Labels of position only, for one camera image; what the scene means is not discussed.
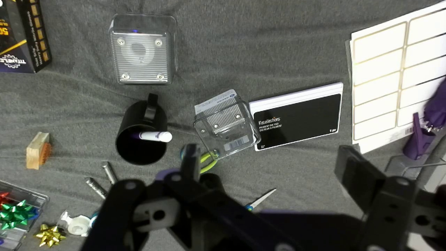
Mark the grey tablecloth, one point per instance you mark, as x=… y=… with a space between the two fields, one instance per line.
x=260 y=46

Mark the clear narrow bow tray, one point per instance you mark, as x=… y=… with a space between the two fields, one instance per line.
x=19 y=232

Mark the small wooden block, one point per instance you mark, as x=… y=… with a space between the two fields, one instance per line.
x=38 y=149

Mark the black cup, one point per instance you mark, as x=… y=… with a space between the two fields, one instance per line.
x=140 y=153

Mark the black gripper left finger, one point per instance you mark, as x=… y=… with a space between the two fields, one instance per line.
x=140 y=213

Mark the small clear acrylic holder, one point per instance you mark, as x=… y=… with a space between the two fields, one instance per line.
x=225 y=123

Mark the green gift bow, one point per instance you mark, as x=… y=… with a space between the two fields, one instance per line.
x=17 y=215

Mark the black printed cardboard box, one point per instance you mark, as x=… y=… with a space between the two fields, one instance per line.
x=23 y=32

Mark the clear square plastic box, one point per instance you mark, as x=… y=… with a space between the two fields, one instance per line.
x=141 y=49

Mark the white marker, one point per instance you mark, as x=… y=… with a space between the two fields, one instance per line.
x=155 y=135

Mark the gold gift bow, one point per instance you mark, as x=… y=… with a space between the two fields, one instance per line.
x=51 y=234

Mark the purple folded umbrella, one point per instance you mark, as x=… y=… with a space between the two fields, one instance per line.
x=434 y=112

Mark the red gift bow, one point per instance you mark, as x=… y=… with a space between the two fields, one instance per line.
x=4 y=197

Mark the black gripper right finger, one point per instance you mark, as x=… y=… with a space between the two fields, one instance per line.
x=399 y=209

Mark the white gift bow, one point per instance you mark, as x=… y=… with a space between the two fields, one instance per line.
x=75 y=223

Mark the white label sheet stack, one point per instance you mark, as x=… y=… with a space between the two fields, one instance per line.
x=395 y=78

